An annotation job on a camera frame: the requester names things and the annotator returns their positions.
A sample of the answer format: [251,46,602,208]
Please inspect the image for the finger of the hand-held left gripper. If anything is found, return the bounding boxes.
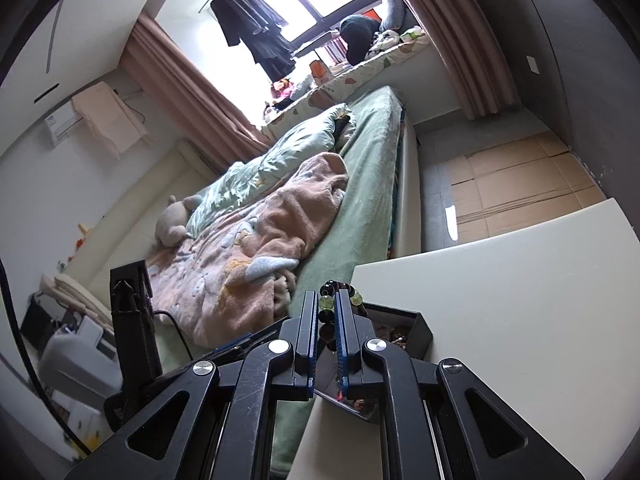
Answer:
[212,322,283,361]

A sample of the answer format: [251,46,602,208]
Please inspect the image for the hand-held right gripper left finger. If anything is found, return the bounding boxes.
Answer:
[65,289,321,480]

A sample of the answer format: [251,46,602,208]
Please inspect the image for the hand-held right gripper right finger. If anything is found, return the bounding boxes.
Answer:
[334,290,586,480]

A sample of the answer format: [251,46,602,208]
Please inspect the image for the multicolour bead bracelet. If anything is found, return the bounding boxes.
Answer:
[317,280,371,356]

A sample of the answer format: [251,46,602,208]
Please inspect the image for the black jewelry box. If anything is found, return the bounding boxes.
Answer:
[320,302,433,423]

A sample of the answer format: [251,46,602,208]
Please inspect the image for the white appliance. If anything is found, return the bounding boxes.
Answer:
[37,315,123,398]

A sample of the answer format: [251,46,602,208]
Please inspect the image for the beige pillow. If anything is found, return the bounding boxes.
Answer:
[42,272,111,321]

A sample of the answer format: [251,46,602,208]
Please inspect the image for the white cabinet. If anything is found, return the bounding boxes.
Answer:
[50,390,106,461]

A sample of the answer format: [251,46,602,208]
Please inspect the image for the black case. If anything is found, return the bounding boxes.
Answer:
[20,295,56,346]

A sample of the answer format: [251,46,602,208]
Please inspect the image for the pink fleece blanket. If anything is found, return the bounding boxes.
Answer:
[145,152,351,348]

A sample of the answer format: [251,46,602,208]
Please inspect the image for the orange toy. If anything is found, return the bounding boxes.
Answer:
[74,222,96,252]

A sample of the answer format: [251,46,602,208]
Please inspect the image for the beige plush toy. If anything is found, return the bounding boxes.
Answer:
[155,195,203,248]

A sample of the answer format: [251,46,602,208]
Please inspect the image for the bed with green sheet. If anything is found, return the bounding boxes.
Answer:
[50,85,426,480]

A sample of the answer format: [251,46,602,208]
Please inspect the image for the light green quilt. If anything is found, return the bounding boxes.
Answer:
[187,102,358,238]

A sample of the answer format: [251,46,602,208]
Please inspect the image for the white air conditioner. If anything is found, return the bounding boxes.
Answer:
[42,80,121,148]

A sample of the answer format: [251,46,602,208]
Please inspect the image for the beige cloth cover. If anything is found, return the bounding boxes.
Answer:
[70,81,151,161]

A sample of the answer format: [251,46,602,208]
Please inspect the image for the flattened cardboard sheet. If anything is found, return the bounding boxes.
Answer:
[442,130,608,241]

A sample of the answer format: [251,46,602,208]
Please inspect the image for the pink doll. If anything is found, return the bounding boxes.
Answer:
[270,79,296,103]

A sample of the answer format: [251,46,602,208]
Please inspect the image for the pink-brown curtain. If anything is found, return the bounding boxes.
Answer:
[122,12,273,176]
[375,0,518,121]

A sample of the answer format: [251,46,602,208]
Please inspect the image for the floral window seat cushion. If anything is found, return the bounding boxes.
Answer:
[260,30,431,136]

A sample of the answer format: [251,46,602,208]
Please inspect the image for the black bag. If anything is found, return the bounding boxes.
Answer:
[339,14,383,66]

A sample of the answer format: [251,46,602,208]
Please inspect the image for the black hanging clothes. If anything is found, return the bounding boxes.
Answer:
[210,0,296,83]

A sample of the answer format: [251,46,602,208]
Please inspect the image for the grey pillow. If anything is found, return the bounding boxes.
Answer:
[380,0,408,33]

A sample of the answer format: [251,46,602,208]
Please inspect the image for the black cable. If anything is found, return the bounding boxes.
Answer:
[151,310,195,358]
[0,255,85,461]

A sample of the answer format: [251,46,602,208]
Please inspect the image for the brown carved walnut bracelet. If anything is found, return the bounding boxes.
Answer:
[375,324,413,352]

